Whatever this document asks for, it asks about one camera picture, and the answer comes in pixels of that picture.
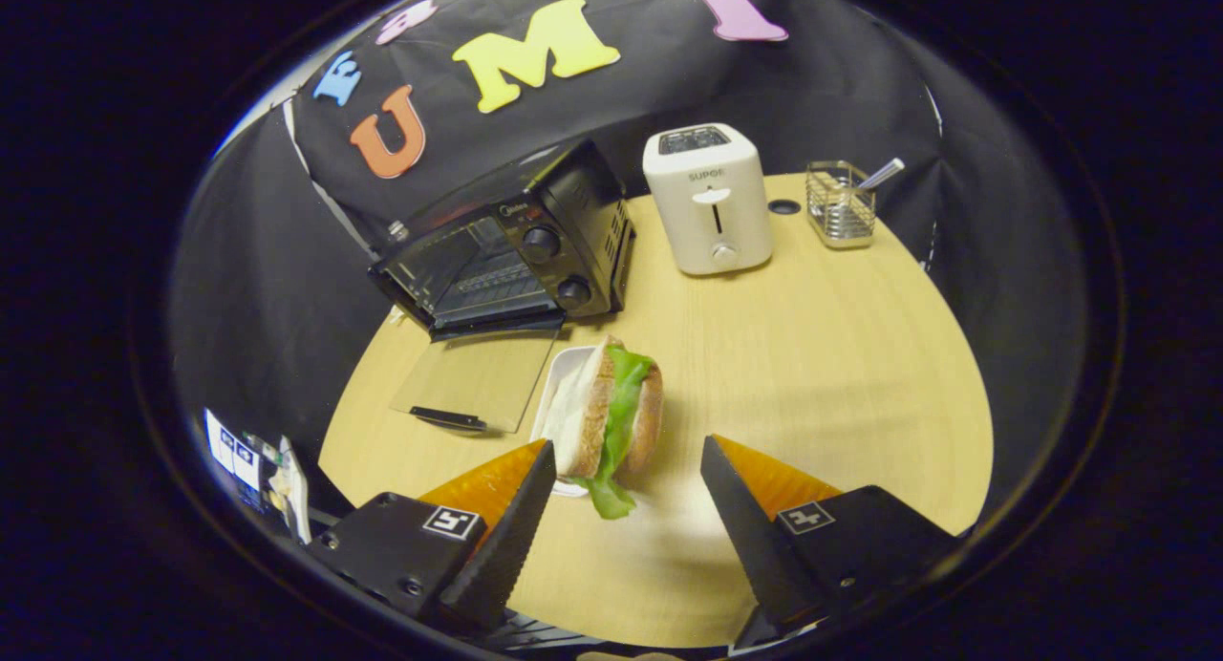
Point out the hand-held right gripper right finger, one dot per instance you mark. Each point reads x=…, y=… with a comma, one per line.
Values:
x=755, y=537

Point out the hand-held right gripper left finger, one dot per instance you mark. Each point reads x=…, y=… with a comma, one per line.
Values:
x=516, y=537

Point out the lettuce sandwich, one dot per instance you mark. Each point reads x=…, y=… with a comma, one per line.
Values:
x=597, y=413

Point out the black electric oven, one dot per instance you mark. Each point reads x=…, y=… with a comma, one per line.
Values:
x=564, y=212

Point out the white rectangular plate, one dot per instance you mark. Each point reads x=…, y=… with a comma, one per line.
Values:
x=559, y=374

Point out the white toaster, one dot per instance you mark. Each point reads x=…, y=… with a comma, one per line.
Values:
x=712, y=222

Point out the clear plastic water bottle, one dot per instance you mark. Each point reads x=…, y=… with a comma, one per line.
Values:
x=397, y=230

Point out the black table grommet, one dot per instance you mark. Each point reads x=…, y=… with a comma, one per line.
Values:
x=783, y=206

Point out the metal utensil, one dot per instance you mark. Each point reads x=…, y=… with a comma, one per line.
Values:
x=884, y=172

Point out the black backdrop cloth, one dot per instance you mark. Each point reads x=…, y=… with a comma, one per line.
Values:
x=812, y=88

